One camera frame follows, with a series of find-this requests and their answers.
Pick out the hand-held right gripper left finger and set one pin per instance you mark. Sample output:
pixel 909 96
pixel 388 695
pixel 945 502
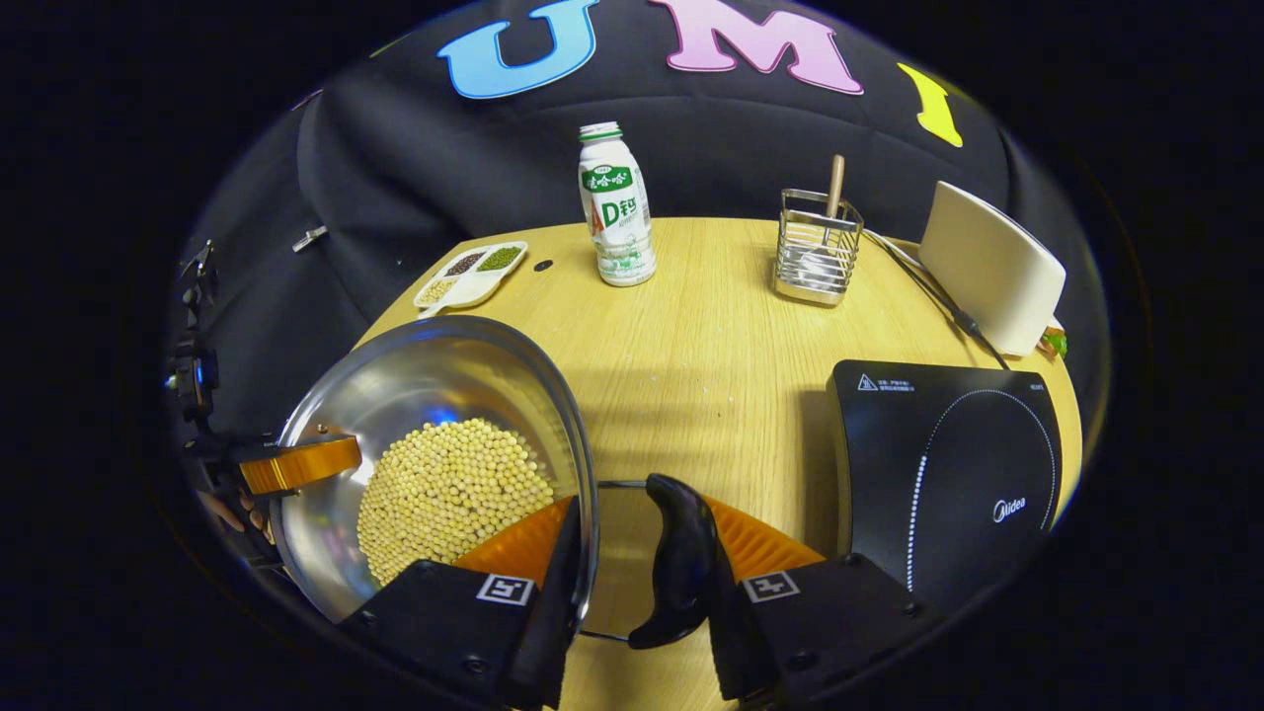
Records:
pixel 558 592

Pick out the silver cloth clip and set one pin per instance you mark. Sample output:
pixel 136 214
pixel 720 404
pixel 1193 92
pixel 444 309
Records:
pixel 310 238

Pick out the black induction cooktop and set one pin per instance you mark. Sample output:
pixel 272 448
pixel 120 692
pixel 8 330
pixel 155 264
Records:
pixel 938 474

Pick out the white drink bottle green label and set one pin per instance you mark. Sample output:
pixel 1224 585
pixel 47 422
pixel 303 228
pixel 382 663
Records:
pixel 617 212

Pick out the white toaster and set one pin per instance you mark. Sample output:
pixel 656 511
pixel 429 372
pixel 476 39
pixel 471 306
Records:
pixel 987 267

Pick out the pile of yellow soybeans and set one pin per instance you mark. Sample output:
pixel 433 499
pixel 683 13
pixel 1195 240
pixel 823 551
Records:
pixel 454 494

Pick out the white divided dish of beans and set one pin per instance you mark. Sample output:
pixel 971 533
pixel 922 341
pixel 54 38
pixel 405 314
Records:
pixel 469 281

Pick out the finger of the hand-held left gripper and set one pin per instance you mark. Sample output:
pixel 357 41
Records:
pixel 301 464

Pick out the sandwich with lettuce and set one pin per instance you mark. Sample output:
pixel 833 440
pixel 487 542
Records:
pixel 1055 343

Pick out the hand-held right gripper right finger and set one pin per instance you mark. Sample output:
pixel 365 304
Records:
pixel 829 622

